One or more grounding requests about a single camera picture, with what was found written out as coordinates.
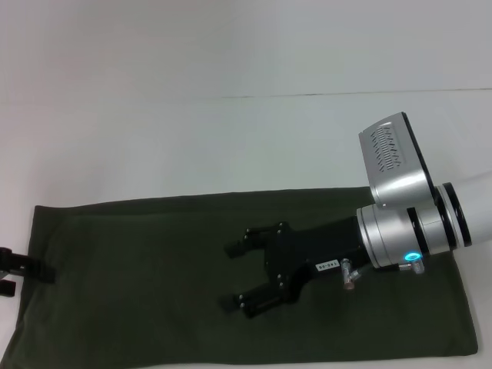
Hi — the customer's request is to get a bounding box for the silver right cable connector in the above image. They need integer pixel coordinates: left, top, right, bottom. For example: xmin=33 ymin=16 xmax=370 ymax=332
xmin=340 ymin=257 xmax=367 ymax=290

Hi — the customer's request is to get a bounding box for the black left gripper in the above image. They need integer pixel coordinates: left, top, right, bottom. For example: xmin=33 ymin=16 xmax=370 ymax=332
xmin=0 ymin=248 xmax=58 ymax=299

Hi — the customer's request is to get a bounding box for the dark green FREE t-shirt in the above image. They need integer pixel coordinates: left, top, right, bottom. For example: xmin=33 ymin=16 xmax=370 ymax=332
xmin=5 ymin=187 xmax=480 ymax=369

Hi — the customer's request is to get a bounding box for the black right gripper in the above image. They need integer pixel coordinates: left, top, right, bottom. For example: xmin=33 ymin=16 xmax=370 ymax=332
xmin=217 ymin=214 xmax=376 ymax=321

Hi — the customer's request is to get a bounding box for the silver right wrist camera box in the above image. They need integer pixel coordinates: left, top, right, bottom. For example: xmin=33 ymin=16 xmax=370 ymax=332
xmin=357 ymin=111 xmax=440 ymax=211

